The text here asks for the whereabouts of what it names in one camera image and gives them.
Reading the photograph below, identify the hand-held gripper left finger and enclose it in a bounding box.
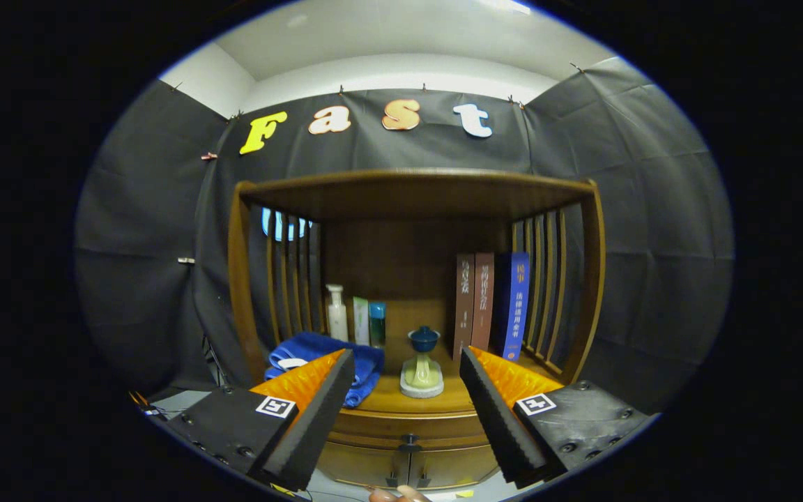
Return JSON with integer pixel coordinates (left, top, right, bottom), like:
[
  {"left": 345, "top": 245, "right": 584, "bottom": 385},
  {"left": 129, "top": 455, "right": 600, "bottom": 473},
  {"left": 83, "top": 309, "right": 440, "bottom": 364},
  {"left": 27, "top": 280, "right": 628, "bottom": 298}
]
[{"left": 165, "top": 349, "right": 356, "bottom": 492}]

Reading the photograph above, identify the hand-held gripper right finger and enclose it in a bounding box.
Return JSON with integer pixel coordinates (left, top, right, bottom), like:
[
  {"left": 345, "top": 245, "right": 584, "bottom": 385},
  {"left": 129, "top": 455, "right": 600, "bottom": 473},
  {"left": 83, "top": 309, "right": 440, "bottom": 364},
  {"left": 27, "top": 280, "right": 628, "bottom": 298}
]
[{"left": 459, "top": 346, "right": 655, "bottom": 490}]

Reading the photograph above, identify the pale green holder grey base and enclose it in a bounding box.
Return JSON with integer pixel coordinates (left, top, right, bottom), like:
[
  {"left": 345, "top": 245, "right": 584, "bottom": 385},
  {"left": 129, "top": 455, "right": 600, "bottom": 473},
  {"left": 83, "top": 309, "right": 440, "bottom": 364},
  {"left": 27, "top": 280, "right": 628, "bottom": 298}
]
[{"left": 400, "top": 351, "right": 445, "bottom": 399}]

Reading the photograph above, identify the wooden cabinet door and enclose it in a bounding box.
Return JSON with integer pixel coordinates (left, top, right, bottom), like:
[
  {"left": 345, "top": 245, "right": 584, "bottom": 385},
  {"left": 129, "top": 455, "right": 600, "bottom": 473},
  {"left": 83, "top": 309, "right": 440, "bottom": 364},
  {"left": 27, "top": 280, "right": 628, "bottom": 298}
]
[
  {"left": 408, "top": 446, "right": 500, "bottom": 489},
  {"left": 314, "top": 443, "right": 411, "bottom": 489}
]

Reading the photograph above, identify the wooden countertop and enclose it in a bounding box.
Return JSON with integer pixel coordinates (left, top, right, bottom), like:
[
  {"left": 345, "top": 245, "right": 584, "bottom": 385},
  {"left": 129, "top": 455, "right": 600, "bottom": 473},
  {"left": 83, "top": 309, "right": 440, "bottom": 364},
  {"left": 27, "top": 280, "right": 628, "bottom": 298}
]
[{"left": 262, "top": 335, "right": 569, "bottom": 413}]

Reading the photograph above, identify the brown wooden cabinet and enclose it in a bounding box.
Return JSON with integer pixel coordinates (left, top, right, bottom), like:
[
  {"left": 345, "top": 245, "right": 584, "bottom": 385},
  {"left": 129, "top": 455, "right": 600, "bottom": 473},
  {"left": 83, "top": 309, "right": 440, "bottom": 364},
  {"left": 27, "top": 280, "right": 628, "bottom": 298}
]
[{"left": 227, "top": 167, "right": 608, "bottom": 490}]

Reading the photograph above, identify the blue folded towel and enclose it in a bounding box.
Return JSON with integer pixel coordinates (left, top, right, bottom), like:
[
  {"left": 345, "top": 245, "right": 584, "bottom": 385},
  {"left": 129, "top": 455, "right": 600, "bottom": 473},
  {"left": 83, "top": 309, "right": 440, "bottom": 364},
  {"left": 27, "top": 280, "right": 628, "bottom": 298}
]
[{"left": 264, "top": 331, "right": 385, "bottom": 409}]

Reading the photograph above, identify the white pump bottle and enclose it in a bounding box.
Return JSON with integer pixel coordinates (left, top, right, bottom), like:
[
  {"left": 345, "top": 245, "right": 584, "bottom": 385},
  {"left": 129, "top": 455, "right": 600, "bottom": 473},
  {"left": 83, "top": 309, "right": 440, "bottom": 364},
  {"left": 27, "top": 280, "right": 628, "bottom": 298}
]
[{"left": 326, "top": 284, "right": 349, "bottom": 342}]

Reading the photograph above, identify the green white tube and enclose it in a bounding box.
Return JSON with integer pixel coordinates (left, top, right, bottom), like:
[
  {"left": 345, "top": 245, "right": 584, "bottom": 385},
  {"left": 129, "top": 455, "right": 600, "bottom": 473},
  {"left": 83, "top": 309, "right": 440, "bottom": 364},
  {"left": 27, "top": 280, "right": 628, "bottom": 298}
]
[{"left": 353, "top": 296, "right": 370, "bottom": 346}]

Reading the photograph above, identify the dark blue lidded teacup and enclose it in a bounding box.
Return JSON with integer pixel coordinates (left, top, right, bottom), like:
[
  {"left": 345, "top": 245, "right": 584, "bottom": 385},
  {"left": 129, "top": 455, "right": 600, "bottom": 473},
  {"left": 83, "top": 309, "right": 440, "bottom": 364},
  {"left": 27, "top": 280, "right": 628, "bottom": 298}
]
[{"left": 408, "top": 326, "right": 441, "bottom": 353}]

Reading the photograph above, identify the teal capped bottle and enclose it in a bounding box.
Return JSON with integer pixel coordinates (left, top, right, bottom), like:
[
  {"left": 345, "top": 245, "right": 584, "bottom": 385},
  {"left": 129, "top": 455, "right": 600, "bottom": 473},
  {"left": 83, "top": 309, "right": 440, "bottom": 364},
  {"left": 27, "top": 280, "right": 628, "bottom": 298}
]
[{"left": 369, "top": 301, "right": 387, "bottom": 348}]

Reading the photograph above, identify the thick blue book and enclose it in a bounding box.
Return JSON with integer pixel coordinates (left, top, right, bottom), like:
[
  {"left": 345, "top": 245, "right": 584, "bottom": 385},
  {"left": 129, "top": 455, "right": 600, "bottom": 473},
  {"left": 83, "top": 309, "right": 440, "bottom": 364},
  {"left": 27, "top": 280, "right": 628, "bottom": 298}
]
[{"left": 492, "top": 251, "right": 531, "bottom": 362}]

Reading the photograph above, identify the dark brown book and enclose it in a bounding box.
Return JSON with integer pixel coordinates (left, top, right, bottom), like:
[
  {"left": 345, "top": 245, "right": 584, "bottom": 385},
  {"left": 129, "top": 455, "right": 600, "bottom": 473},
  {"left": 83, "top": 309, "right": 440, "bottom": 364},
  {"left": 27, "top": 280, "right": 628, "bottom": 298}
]
[{"left": 453, "top": 254, "right": 476, "bottom": 363}]

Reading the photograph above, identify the reddish brown book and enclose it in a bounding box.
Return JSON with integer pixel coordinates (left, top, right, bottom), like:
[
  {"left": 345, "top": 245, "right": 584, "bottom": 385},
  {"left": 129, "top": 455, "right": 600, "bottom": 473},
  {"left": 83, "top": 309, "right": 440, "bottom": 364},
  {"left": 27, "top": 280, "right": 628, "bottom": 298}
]
[{"left": 471, "top": 252, "right": 496, "bottom": 351}]

